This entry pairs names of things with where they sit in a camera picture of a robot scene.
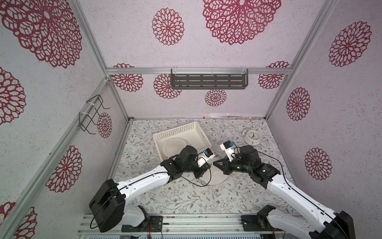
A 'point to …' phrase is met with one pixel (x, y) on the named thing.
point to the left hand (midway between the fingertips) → (207, 165)
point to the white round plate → (173, 146)
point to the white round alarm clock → (252, 137)
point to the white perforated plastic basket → (191, 132)
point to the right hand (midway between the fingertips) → (216, 163)
